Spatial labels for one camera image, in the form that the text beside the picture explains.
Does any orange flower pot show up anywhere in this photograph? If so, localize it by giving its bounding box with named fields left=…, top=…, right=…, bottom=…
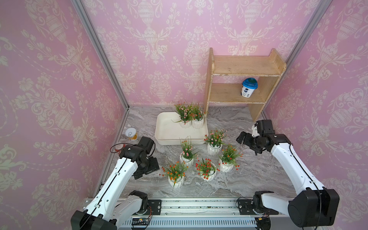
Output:
left=161, top=161, right=188, bottom=189
left=218, top=145, right=243, bottom=173

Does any pink flower pot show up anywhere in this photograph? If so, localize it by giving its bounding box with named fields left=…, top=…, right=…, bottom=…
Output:
left=204, top=129, right=226, bottom=156
left=174, top=103, right=193, bottom=128
left=179, top=138, right=199, bottom=168

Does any potted plant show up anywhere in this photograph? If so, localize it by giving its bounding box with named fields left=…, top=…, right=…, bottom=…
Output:
left=190, top=104, right=206, bottom=129

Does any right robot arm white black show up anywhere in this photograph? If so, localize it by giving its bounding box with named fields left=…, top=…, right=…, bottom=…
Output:
left=236, top=132, right=340, bottom=228

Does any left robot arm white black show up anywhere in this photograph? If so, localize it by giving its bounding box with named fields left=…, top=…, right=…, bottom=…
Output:
left=71, top=143, right=159, bottom=230

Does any white plastic storage box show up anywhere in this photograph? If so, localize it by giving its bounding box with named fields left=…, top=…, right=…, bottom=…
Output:
left=154, top=112, right=209, bottom=145

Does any red soda can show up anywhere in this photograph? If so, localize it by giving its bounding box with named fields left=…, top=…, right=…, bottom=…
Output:
left=114, top=143, right=126, bottom=152

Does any white round can top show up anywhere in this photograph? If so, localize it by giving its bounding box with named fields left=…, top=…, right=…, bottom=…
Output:
left=125, top=127, right=137, bottom=140

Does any blue lidded white cup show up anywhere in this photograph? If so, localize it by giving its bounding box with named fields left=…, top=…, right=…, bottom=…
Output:
left=241, top=78, right=258, bottom=98

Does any red flower pot front centre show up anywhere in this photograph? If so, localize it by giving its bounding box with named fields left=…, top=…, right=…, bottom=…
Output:
left=195, top=159, right=219, bottom=182

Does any wooden two-tier shelf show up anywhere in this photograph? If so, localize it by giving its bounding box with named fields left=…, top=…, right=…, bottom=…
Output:
left=203, top=48, right=287, bottom=122

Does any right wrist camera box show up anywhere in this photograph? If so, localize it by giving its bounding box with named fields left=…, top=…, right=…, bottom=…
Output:
left=252, top=119, right=275, bottom=137

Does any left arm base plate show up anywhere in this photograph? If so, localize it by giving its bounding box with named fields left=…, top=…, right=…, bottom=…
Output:
left=145, top=199, right=162, bottom=216

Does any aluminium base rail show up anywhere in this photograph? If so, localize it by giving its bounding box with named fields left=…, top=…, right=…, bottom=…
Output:
left=118, top=197, right=300, bottom=230

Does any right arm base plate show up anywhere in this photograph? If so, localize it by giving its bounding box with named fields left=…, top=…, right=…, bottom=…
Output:
left=235, top=197, right=279, bottom=216

